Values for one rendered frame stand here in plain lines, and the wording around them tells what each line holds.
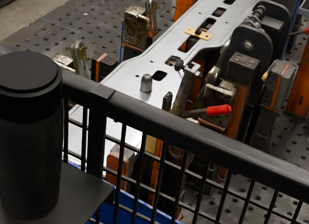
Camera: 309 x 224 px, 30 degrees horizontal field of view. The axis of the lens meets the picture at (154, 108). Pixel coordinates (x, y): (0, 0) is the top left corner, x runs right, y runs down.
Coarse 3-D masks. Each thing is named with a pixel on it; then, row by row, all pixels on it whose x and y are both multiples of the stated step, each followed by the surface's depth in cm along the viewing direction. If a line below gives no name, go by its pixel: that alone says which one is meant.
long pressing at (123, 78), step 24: (216, 0) 196; (240, 0) 198; (192, 24) 182; (216, 24) 183; (240, 24) 185; (168, 48) 170; (192, 48) 171; (216, 48) 174; (120, 72) 158; (144, 72) 159; (168, 72) 160; (144, 96) 151; (72, 144) 134
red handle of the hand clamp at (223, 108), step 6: (210, 108) 130; (216, 108) 128; (222, 108) 127; (228, 108) 127; (180, 114) 134; (186, 114) 133; (192, 114) 132; (198, 114) 132; (204, 114) 131; (210, 114) 130; (216, 114) 129; (222, 114) 128
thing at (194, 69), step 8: (176, 64) 127; (192, 64) 127; (184, 72) 126; (192, 72) 125; (200, 72) 127; (184, 80) 127; (192, 80) 127; (184, 88) 128; (176, 96) 130; (184, 96) 129; (176, 104) 132; (184, 104) 134; (176, 112) 133
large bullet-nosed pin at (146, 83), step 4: (144, 76) 150; (148, 76) 150; (144, 80) 150; (148, 80) 150; (152, 80) 151; (140, 84) 152; (144, 84) 151; (148, 84) 151; (152, 84) 152; (140, 88) 153; (144, 88) 151; (148, 88) 152; (144, 92) 152; (148, 92) 152
